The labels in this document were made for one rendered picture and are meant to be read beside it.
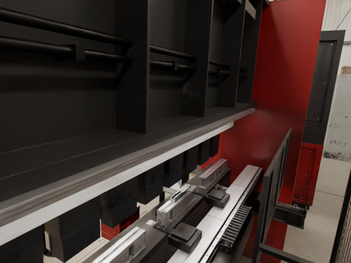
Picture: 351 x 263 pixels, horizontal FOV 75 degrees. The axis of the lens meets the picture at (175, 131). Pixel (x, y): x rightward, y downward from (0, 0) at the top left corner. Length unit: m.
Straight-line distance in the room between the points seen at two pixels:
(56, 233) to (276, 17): 1.97
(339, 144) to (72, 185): 6.27
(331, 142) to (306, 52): 4.59
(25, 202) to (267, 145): 1.91
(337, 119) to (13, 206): 6.27
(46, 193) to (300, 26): 1.96
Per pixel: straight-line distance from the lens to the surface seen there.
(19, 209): 0.45
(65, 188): 0.48
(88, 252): 2.21
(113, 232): 1.60
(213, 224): 1.24
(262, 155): 2.15
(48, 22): 0.54
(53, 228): 0.83
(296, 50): 2.06
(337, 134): 6.45
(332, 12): 8.34
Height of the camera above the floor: 1.68
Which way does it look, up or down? 13 degrees down
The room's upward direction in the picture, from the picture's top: 3 degrees clockwise
